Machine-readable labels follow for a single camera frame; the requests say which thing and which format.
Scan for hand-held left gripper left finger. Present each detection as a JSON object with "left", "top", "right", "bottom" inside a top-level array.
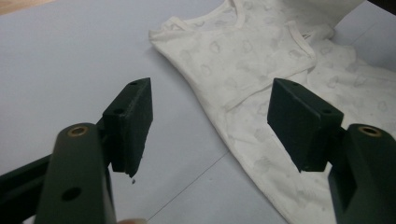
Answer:
[{"left": 33, "top": 77, "right": 154, "bottom": 224}]

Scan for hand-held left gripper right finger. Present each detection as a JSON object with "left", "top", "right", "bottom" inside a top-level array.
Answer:
[{"left": 266, "top": 77, "right": 396, "bottom": 224}]

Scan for white baby romper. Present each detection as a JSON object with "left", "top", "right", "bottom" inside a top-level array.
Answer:
[{"left": 148, "top": 0, "right": 396, "bottom": 224}]

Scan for white table mat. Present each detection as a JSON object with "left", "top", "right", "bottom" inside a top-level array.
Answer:
[{"left": 0, "top": 0, "right": 396, "bottom": 224}]

